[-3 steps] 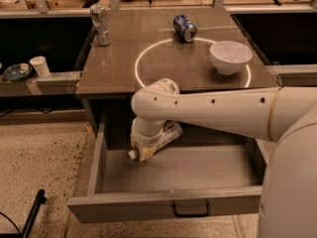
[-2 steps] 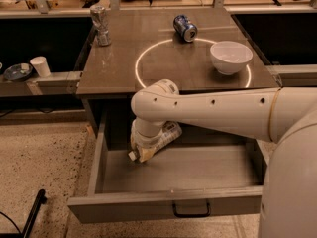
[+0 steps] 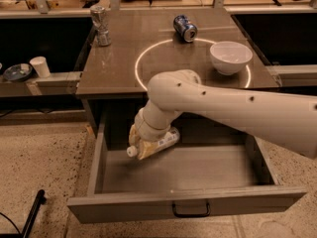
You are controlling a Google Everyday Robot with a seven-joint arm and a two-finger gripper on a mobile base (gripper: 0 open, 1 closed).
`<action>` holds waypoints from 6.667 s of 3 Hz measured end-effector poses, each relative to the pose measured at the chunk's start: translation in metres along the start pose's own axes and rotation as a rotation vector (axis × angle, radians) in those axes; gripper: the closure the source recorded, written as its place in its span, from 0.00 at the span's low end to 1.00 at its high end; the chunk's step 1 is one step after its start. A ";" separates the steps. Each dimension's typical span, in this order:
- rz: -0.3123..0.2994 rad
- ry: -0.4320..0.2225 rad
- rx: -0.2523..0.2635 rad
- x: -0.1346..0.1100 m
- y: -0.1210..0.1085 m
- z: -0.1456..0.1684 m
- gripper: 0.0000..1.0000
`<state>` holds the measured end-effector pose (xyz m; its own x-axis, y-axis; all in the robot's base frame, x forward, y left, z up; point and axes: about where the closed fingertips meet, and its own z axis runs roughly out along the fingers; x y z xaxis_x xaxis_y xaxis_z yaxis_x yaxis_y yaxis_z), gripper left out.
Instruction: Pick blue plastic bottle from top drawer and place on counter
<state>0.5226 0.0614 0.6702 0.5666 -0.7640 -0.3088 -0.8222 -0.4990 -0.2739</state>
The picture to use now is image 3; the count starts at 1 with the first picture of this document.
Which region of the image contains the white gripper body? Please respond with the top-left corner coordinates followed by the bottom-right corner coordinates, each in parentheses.
top-left (134, 100), bottom-right (181, 142)

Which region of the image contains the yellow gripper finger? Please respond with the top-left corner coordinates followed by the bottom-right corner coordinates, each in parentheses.
top-left (129, 125), bottom-right (140, 147)
top-left (138, 140), bottom-right (163, 160)

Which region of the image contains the clear plastic bottle white cap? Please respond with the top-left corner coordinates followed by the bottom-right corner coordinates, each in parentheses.
top-left (127, 127), bottom-right (180, 159)

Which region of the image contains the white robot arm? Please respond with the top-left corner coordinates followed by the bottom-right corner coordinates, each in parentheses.
top-left (129, 69), bottom-right (317, 159)

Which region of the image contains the grey cabinet with glossy top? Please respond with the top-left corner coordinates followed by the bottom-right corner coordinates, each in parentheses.
top-left (76, 7), bottom-right (278, 131)

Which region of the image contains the open grey drawer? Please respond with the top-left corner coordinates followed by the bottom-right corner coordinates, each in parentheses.
top-left (66, 99), bottom-right (308, 224)

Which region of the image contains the low side shelf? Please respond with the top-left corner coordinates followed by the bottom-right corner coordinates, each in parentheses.
top-left (0, 71), bottom-right (82, 98)

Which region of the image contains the white ceramic bowl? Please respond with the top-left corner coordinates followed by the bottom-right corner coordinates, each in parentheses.
top-left (210, 41), bottom-right (253, 75)

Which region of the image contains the blue soda can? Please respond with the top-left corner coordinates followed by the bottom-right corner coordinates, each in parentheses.
top-left (173, 15), bottom-right (198, 43)

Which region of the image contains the black metal leg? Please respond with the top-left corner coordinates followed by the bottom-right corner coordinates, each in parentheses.
top-left (21, 189), bottom-right (47, 238)

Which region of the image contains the crushed silver can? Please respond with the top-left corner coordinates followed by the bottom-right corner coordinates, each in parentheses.
top-left (90, 5), bottom-right (111, 47)

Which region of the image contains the white paper cup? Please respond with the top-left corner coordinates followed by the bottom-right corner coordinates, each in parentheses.
top-left (30, 57), bottom-right (51, 78)

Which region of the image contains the dark round plate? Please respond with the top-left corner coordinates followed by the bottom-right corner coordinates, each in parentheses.
top-left (3, 63), bottom-right (33, 82)

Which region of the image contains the black drawer handle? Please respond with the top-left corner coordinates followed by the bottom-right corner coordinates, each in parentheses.
top-left (171, 201), bottom-right (211, 218)

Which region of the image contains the black floor cable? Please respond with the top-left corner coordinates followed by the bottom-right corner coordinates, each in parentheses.
top-left (0, 211), bottom-right (23, 236)

